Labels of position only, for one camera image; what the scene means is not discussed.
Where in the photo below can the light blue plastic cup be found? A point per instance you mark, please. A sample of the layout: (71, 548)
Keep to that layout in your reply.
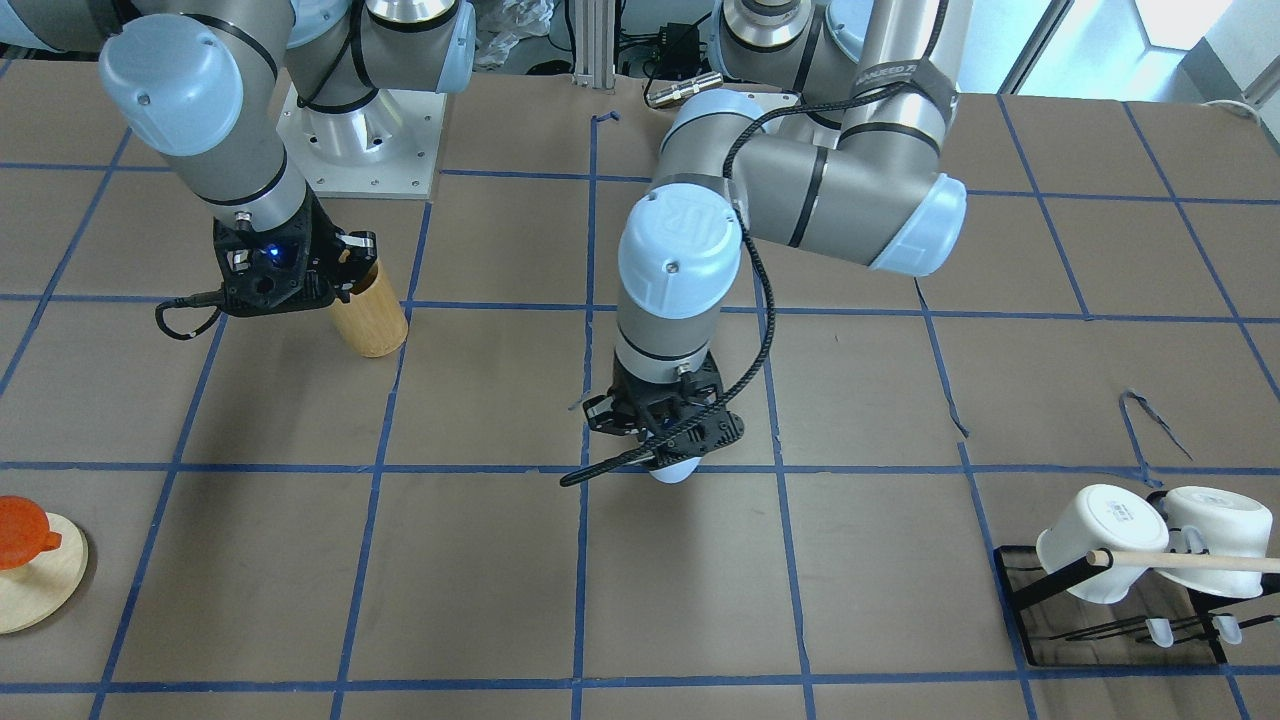
(676, 472)

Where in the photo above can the white mug outer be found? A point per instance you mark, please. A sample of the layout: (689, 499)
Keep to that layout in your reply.
(1229, 524)

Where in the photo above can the bamboo cylinder holder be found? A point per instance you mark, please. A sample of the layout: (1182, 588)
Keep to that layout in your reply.
(371, 322)

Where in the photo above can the orange mug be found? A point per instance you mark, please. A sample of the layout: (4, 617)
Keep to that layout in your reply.
(25, 532)

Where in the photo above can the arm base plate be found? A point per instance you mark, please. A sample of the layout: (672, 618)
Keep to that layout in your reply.
(386, 150)

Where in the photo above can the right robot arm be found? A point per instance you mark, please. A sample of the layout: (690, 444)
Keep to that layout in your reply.
(195, 79)

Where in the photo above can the white mug with face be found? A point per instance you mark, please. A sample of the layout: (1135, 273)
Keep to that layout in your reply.
(1101, 516)

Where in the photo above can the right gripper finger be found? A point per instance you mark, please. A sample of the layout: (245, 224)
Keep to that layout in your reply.
(345, 259)

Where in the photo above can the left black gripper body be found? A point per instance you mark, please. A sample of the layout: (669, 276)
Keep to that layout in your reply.
(603, 412)

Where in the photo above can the wooden mug tree stand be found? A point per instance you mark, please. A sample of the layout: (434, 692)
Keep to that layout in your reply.
(35, 591)

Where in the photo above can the black wire mug rack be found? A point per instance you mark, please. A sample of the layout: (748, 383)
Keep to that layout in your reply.
(1112, 608)

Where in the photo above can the aluminium frame post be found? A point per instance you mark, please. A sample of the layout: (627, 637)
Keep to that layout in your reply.
(594, 35)

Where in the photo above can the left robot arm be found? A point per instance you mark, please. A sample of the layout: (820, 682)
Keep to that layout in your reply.
(851, 172)

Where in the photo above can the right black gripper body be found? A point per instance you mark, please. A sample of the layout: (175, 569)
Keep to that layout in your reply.
(322, 240)

